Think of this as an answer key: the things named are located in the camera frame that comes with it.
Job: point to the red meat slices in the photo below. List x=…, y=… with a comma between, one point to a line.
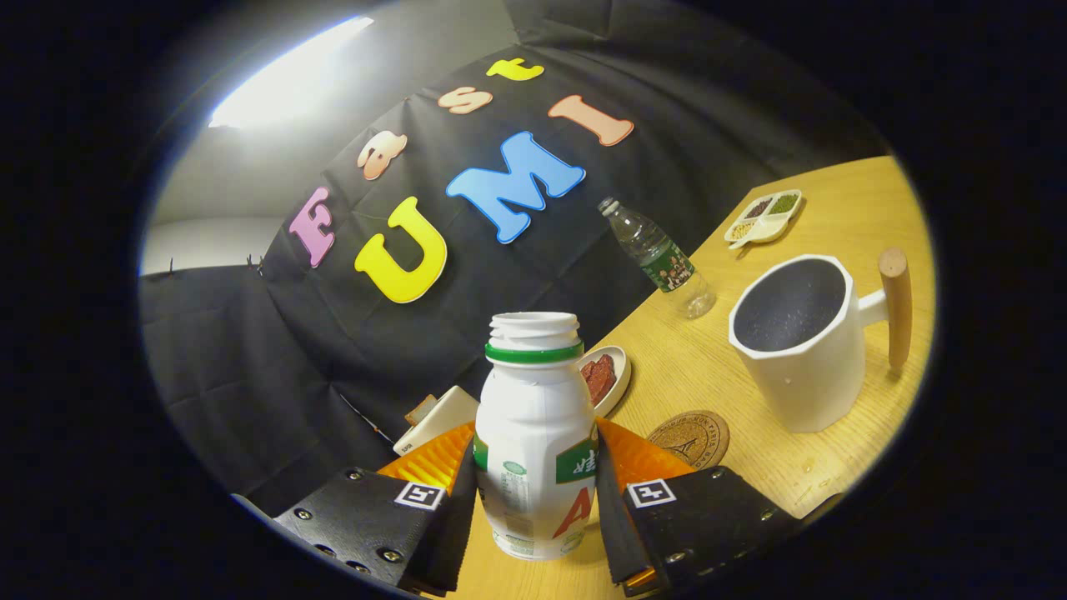
x=598, y=379

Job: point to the black backdrop cloth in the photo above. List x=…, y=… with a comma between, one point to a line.
x=292, y=358

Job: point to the wooden table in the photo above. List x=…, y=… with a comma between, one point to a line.
x=859, y=217

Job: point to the round white plate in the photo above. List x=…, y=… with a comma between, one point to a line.
x=619, y=393

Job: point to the clear plastic water bottle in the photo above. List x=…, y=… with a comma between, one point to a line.
x=663, y=262

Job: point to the white juice bottle green label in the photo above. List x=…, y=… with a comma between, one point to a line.
x=533, y=417

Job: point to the toast slice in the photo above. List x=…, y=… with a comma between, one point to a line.
x=419, y=410

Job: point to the white divided tray with beans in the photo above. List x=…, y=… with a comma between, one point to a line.
x=767, y=232

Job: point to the white toaster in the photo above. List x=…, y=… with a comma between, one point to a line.
x=442, y=421

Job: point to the ceiling light panel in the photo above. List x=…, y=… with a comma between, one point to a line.
x=283, y=79

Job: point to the round cork coaster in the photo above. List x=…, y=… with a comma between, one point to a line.
x=692, y=437

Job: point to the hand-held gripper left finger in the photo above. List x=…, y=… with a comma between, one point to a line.
x=454, y=533

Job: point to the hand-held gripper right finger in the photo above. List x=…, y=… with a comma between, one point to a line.
x=617, y=533

